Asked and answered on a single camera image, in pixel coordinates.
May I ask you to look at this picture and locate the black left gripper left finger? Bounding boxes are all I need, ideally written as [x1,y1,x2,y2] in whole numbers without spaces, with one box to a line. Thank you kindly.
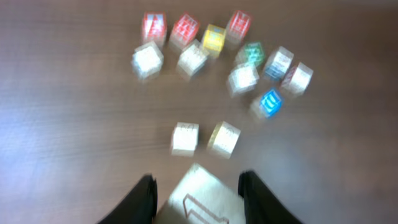
[98,174,158,224]

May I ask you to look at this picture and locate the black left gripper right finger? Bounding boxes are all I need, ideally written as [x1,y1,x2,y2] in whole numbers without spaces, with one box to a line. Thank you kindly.
[238,170,302,224]

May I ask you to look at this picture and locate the wooden block number one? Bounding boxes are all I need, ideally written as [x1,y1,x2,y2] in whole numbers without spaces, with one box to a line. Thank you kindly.
[154,163,246,224]

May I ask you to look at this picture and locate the wooden block yellow side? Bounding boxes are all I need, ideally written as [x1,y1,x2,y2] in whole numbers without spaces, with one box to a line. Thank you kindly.
[207,121,241,159]

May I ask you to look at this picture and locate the white block red side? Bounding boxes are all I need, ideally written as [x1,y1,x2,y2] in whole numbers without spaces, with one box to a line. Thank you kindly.
[227,63,259,97]

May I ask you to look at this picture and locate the plain wooden block left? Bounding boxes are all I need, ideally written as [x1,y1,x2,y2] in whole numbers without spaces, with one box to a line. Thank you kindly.
[170,122,199,157]

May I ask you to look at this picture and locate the plain wooden block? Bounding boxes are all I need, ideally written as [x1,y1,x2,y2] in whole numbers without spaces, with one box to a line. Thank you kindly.
[170,122,199,157]
[280,62,313,96]

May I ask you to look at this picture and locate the blue letter D block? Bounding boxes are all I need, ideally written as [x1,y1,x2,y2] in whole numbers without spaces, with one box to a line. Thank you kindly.
[250,88,284,119]

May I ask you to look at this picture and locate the plain wooden block right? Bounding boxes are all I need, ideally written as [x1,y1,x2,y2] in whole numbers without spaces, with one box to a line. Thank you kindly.
[280,62,313,96]

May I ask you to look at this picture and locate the white block blue picture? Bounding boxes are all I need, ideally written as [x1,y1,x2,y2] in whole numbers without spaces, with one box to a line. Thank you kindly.
[263,46,294,80]

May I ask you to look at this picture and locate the white block blue side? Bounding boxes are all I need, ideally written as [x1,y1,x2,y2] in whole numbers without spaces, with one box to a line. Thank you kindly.
[131,41,164,82]

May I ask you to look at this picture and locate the green letter block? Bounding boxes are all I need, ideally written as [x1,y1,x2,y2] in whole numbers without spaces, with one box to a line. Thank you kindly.
[235,42,266,67]

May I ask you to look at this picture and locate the white block centre row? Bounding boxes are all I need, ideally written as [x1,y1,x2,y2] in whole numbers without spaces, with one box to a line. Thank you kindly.
[177,39,209,80]

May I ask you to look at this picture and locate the yellow top block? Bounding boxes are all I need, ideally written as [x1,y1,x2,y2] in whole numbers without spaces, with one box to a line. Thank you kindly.
[201,24,226,58]

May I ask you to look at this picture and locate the red letter A block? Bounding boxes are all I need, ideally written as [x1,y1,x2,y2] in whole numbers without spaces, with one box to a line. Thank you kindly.
[141,12,167,48]

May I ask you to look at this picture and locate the red letter M block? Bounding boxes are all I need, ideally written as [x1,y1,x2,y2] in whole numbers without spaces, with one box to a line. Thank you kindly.
[226,10,252,45]

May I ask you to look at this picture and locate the red letter W block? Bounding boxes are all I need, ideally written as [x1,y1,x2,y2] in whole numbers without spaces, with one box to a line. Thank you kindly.
[169,13,200,50]

